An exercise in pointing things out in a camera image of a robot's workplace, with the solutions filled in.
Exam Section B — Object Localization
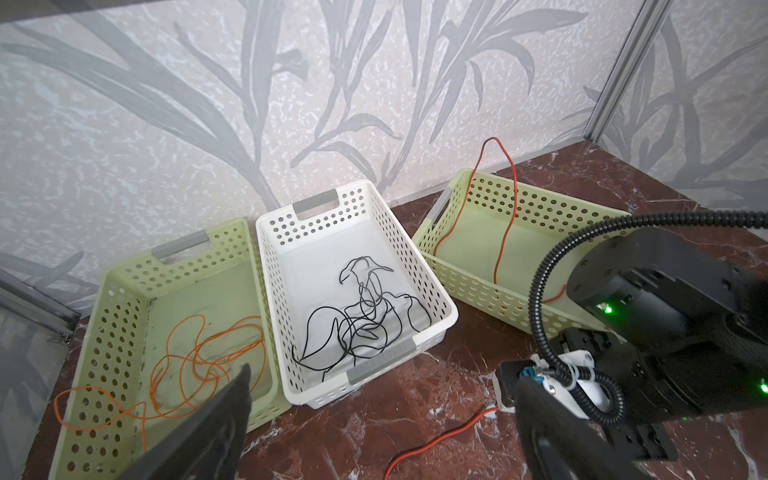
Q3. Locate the black cable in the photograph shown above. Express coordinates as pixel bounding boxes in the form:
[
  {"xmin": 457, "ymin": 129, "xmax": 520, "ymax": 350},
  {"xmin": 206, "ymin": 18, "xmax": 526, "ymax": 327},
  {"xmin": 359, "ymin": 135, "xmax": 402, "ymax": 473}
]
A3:
[{"xmin": 290, "ymin": 256, "xmax": 434, "ymax": 383}]

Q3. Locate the left light green basket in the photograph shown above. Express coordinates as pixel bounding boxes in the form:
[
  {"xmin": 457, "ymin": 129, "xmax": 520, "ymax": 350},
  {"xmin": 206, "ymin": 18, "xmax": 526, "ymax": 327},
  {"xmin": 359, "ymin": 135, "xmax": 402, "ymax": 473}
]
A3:
[{"xmin": 50, "ymin": 218, "xmax": 290, "ymax": 479}]

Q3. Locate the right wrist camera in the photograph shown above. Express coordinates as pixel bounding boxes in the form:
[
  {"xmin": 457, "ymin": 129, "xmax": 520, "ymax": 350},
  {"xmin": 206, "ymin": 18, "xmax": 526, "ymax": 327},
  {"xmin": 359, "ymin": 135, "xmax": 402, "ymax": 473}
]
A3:
[{"xmin": 492, "ymin": 350, "xmax": 611, "ymax": 420}]

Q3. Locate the light green basket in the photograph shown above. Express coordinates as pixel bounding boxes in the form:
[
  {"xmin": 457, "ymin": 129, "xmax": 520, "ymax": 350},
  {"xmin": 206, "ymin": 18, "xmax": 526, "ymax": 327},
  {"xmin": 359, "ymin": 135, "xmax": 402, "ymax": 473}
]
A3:
[
  {"xmin": 413, "ymin": 169, "xmax": 624, "ymax": 332},
  {"xmin": 50, "ymin": 218, "xmax": 290, "ymax": 479}
]

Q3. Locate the right light green basket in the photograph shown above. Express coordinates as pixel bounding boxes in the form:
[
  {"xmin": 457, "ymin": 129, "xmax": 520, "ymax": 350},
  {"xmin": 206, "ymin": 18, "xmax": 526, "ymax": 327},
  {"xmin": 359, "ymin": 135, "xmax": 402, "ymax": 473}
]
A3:
[{"xmin": 413, "ymin": 169, "xmax": 624, "ymax": 332}]

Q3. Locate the right arm conduit hose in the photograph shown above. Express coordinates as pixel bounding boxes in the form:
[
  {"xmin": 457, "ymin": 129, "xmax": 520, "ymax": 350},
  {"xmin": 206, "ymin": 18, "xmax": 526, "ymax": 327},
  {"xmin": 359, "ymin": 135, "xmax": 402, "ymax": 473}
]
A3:
[{"xmin": 527, "ymin": 210, "xmax": 768, "ymax": 428}]

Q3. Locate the white perforated basket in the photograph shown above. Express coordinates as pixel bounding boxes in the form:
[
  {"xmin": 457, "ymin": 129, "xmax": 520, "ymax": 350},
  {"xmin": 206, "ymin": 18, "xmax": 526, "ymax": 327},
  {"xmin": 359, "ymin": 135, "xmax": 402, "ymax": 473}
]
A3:
[{"xmin": 255, "ymin": 180, "xmax": 458, "ymax": 409}]

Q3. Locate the red cable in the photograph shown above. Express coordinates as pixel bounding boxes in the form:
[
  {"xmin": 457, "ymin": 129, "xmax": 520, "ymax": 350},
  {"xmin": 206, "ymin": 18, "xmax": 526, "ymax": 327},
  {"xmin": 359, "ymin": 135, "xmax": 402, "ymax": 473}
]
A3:
[{"xmin": 382, "ymin": 136, "xmax": 568, "ymax": 480}]

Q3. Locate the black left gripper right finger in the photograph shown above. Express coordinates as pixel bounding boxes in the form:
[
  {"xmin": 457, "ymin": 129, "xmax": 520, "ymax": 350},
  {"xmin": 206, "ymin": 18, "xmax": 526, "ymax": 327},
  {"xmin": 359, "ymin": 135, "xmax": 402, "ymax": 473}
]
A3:
[{"xmin": 514, "ymin": 378, "xmax": 648, "ymax": 479}]

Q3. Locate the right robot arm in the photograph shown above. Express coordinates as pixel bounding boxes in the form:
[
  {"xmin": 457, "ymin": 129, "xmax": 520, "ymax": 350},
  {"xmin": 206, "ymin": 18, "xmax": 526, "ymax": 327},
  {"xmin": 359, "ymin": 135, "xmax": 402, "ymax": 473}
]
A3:
[{"xmin": 552, "ymin": 228, "xmax": 767, "ymax": 460}]

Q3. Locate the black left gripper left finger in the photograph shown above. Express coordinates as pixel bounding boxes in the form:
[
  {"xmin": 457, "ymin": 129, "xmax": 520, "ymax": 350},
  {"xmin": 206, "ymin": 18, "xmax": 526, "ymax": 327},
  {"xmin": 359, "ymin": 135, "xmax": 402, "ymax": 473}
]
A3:
[{"xmin": 120, "ymin": 365, "xmax": 251, "ymax": 479}]

